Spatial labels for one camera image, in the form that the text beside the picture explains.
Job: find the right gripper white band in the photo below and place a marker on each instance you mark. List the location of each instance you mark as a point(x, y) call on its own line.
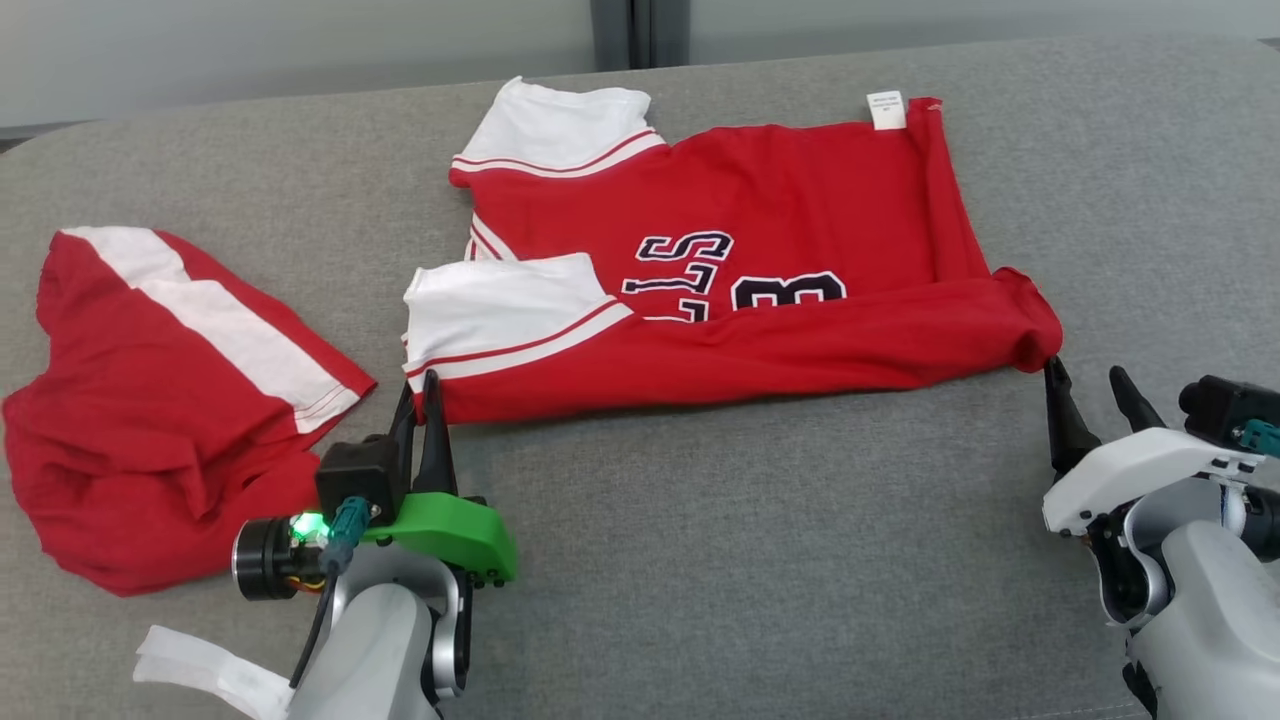
point(1130, 465)

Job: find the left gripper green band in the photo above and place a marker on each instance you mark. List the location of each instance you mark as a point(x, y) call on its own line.
point(450, 525)

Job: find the red shorts with white stripe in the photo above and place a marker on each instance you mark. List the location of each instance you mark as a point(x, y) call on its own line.
point(130, 420)

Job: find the red jersey with white sleeves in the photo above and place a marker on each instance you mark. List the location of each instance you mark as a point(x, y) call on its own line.
point(800, 200)

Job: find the white strip on left arm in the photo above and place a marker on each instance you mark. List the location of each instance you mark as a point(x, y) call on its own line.
point(210, 670)

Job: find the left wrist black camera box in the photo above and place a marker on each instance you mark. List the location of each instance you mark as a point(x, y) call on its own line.
point(360, 475)

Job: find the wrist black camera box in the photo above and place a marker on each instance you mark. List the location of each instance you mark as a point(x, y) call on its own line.
point(360, 475)
point(1225, 405)

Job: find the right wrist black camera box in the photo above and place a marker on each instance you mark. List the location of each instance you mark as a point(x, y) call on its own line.
point(1225, 405)

